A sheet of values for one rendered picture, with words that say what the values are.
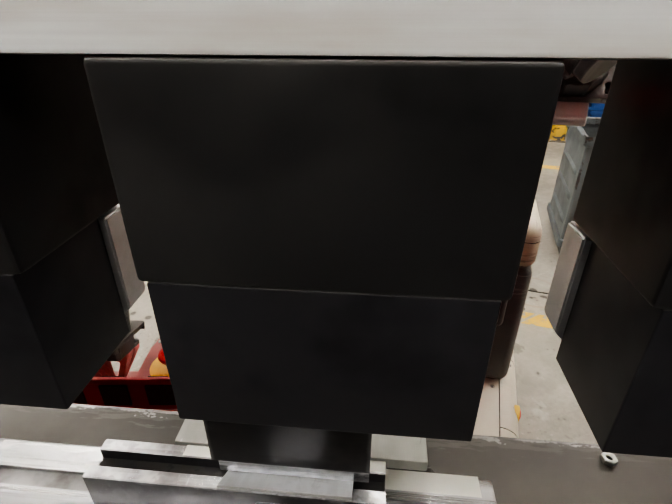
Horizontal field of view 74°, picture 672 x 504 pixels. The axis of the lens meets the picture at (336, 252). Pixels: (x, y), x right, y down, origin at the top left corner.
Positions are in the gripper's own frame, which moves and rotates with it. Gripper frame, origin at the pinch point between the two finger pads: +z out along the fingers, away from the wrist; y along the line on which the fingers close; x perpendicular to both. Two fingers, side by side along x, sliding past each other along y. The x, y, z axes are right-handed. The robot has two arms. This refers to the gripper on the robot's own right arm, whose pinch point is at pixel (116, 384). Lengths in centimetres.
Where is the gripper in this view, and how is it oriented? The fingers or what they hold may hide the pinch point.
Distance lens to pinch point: 83.0
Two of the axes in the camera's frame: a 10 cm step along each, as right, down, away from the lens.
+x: 10.0, 0.1, 0.0
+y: 0.0, 2.2, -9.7
